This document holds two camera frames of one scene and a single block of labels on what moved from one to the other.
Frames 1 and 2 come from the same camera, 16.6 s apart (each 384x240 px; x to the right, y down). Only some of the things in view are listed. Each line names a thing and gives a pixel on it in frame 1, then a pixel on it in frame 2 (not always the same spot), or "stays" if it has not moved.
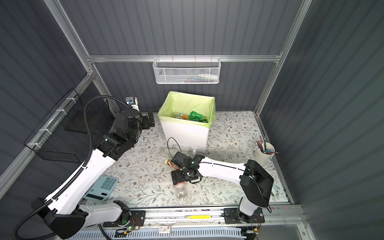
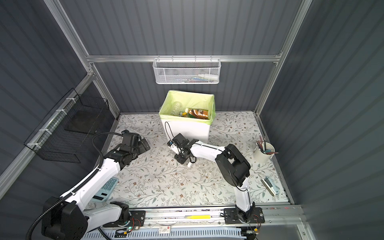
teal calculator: [101, 190] stays
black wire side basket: [62, 135] stays
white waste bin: [188, 135] stays
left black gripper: [145, 125] to [142, 148]
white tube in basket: [209, 77] stays
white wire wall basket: [187, 71] stays
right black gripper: [177, 178] to [181, 160]
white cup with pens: [263, 150] stays
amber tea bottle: [169, 162] to [196, 113]
